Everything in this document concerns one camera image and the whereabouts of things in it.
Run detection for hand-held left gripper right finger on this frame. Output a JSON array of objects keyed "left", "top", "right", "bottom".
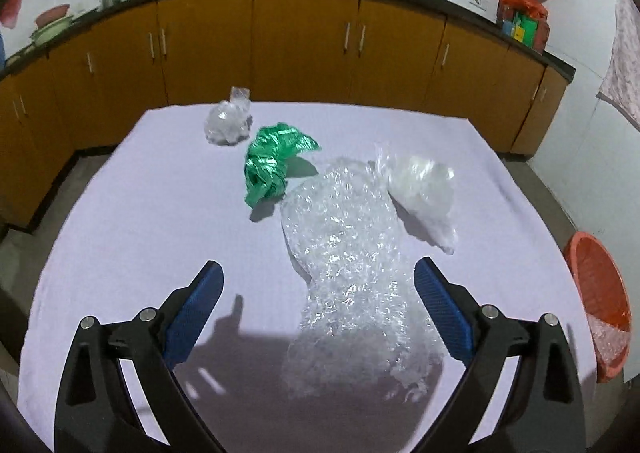
[{"left": 412, "top": 257, "right": 586, "bottom": 453}]

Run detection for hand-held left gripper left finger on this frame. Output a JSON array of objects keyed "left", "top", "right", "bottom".
[{"left": 55, "top": 260, "right": 224, "bottom": 453}]

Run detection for clear bubble wrap sheet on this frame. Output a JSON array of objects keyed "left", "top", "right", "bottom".
[{"left": 280, "top": 155, "right": 446, "bottom": 404}]

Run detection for orange plastic mesh basket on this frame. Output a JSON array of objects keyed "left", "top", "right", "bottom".
[{"left": 562, "top": 231, "right": 633, "bottom": 384}]

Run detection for white tablecloth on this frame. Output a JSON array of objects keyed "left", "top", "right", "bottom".
[{"left": 17, "top": 100, "right": 601, "bottom": 453}]

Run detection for green plastic bag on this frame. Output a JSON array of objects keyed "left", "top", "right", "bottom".
[{"left": 243, "top": 123, "right": 322, "bottom": 208}]

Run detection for small clear plastic bag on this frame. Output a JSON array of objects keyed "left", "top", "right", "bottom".
[{"left": 205, "top": 87, "right": 253, "bottom": 146}]

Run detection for wooden lower cabinets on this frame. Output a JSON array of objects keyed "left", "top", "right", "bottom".
[{"left": 0, "top": 0, "right": 571, "bottom": 234}]

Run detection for black countertop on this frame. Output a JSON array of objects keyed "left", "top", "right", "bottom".
[{"left": 0, "top": 0, "right": 576, "bottom": 84}]

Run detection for pink floral cloth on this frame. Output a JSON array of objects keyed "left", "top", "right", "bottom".
[{"left": 596, "top": 0, "right": 640, "bottom": 131}]

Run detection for green bowl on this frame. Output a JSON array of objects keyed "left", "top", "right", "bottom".
[{"left": 29, "top": 15, "right": 75, "bottom": 44}]

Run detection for pink bowl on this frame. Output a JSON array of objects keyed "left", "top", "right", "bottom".
[{"left": 35, "top": 4, "right": 71, "bottom": 28}]

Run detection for hanging red plastic bag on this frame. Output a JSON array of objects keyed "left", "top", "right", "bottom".
[{"left": 0, "top": 0, "right": 25, "bottom": 30}]

